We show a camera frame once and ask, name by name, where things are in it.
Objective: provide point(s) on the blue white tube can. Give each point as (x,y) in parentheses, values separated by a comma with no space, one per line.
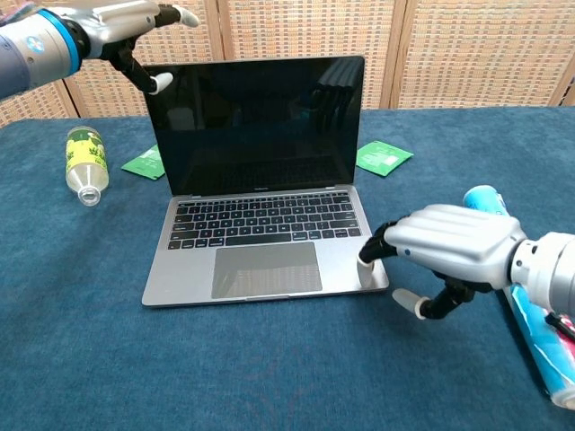
(539,354)

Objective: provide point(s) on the silver laptop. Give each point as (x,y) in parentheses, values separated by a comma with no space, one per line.
(265,269)

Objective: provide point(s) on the teal table cloth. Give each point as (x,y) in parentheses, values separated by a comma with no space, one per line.
(67,336)

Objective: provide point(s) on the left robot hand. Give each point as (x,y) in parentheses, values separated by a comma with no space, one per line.
(117,22)

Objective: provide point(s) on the green sachet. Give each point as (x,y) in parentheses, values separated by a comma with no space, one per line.
(144,164)
(382,158)

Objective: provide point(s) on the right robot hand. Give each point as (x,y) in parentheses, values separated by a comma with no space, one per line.
(453,242)

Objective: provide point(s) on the plastic bottle yellow-green label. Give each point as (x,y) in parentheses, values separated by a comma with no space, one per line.
(86,157)

